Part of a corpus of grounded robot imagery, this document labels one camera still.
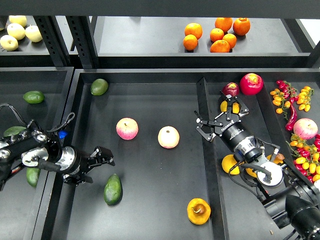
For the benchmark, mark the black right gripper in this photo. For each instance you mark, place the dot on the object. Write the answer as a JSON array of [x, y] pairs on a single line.
[[228, 126]]

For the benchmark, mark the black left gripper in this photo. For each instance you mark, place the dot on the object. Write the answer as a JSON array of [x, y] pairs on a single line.
[[80, 163]]

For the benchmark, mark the dark green avocado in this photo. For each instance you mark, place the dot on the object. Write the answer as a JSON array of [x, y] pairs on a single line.
[[14, 130], [112, 190]]

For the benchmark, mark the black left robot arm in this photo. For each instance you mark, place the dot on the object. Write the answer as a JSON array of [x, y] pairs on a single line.
[[36, 148]]

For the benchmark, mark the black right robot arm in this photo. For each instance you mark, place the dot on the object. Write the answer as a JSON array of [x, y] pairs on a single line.
[[286, 195]]

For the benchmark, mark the yellow pear under gripper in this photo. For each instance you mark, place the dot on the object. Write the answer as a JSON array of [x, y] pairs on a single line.
[[235, 107]]

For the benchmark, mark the green avocado left bottom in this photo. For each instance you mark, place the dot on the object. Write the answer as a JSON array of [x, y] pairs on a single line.
[[32, 176]]

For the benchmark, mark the yellow pear with brown stem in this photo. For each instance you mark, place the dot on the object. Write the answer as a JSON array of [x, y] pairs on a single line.
[[279, 159]]

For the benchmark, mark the green avocado tray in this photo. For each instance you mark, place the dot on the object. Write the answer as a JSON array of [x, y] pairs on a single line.
[[34, 97], [99, 87]]

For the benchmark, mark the green avocado left tray top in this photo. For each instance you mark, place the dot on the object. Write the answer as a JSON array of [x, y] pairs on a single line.
[[34, 97]]

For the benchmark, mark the pale yellow pear right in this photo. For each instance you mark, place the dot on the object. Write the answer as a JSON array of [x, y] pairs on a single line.
[[32, 32]]

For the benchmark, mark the pale yellow pear front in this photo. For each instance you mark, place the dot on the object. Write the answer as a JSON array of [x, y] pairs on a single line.
[[9, 43]]

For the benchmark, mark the pale yellow pear top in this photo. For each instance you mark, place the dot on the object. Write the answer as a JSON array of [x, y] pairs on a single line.
[[18, 19]]

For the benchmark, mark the dark red apple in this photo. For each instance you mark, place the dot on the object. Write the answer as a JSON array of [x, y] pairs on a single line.
[[231, 88]]

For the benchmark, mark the bright red apple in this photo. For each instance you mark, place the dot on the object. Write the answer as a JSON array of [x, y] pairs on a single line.
[[251, 84]]

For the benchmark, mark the pink red apple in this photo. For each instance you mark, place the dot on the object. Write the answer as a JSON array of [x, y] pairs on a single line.
[[127, 128]]

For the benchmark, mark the pale pink apple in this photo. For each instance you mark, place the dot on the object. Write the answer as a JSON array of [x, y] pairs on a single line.
[[168, 137]]

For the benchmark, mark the cherry tomato bunch top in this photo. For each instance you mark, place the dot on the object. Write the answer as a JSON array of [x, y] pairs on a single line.
[[289, 99]]

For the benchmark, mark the cherry tomato bunch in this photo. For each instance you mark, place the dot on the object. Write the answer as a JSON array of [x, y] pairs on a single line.
[[306, 156], [289, 99]]

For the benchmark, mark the red chili pepper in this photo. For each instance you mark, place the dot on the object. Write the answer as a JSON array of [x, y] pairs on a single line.
[[292, 119]]

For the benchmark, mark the orange front bottom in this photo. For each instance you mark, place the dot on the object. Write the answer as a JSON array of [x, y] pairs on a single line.
[[220, 46]]

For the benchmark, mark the orange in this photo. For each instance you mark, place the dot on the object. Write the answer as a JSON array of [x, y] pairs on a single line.
[[224, 23], [220, 46], [195, 29], [190, 42], [241, 26]]

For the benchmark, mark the black centre tray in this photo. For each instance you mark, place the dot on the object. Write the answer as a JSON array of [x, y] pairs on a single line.
[[157, 183]]

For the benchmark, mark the orange right small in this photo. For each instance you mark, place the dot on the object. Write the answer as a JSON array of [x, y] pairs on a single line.
[[231, 39]]

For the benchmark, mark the orange small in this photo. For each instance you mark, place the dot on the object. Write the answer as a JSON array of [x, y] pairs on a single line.
[[216, 34], [231, 39]]

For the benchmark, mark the orange far left bottom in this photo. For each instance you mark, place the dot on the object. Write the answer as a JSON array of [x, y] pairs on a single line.
[[190, 42]]

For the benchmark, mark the orange centre small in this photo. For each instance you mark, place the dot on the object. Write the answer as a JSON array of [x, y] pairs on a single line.
[[216, 34]]

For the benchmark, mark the pink apple right tray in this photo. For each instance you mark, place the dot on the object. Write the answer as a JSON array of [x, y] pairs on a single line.
[[305, 128]]

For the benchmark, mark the orange far left top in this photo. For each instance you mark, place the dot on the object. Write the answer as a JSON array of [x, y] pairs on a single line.
[[195, 29]]

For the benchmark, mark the orange top right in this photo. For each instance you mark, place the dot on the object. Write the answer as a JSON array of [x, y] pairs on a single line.
[[241, 26]]

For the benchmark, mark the orange top middle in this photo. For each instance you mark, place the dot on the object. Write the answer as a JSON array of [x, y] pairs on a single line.
[[224, 23]]

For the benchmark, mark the cherry tomato bunch bottom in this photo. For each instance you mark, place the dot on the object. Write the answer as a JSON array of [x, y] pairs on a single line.
[[306, 156]]

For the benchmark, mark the black metal tray divider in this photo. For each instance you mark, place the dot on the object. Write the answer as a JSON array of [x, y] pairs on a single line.
[[213, 179]]

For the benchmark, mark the black upper shelf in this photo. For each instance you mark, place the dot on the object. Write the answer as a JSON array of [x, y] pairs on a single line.
[[150, 33]]

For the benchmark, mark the black shelf upright post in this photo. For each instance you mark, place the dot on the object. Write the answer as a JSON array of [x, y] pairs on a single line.
[[83, 39]]

